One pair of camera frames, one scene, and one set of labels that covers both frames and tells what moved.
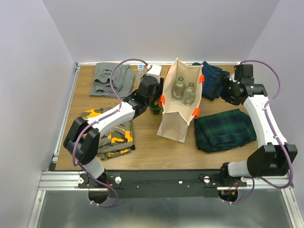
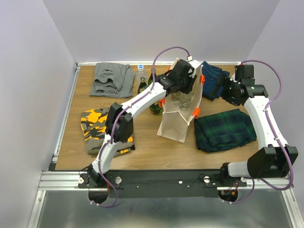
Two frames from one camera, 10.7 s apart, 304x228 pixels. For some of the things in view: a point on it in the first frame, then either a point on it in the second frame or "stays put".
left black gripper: (159, 87) to (191, 81)
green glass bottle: (155, 109) stays put
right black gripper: (233, 100) stays put
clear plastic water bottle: (139, 73) stays put
